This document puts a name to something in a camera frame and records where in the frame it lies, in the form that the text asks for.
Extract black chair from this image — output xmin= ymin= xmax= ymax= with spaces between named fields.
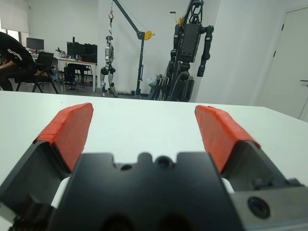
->
xmin=64 ymin=63 xmax=92 ymax=90
xmin=14 ymin=51 xmax=60 ymax=94

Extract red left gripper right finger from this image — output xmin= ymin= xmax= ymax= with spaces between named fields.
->
xmin=194 ymin=105 xmax=303 ymax=193

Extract pale plastic bag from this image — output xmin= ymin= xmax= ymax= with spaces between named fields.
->
xmin=146 ymin=76 xmax=158 ymax=89

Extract folded black stands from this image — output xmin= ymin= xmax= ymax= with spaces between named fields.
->
xmin=148 ymin=74 xmax=170 ymax=101

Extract white window blind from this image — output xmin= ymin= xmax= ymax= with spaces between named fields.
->
xmin=0 ymin=0 xmax=30 ymax=34

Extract white door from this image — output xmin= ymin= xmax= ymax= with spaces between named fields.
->
xmin=254 ymin=6 xmax=308 ymax=121

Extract white desk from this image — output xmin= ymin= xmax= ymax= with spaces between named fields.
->
xmin=28 ymin=53 xmax=98 ymax=92

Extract silver humanoid robot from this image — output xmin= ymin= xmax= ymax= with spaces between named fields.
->
xmin=100 ymin=35 xmax=119 ymax=98

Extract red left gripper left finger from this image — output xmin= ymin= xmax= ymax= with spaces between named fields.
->
xmin=0 ymin=103 xmax=94 ymax=217

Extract red crane hook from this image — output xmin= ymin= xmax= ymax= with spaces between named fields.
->
xmin=107 ymin=6 xmax=115 ymax=34

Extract black computer monitor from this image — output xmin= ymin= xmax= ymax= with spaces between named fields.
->
xmin=66 ymin=36 xmax=85 ymax=56
xmin=26 ymin=37 xmax=45 ymax=52

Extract person in black clothes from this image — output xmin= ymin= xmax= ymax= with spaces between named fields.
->
xmin=0 ymin=31 xmax=40 ymax=92

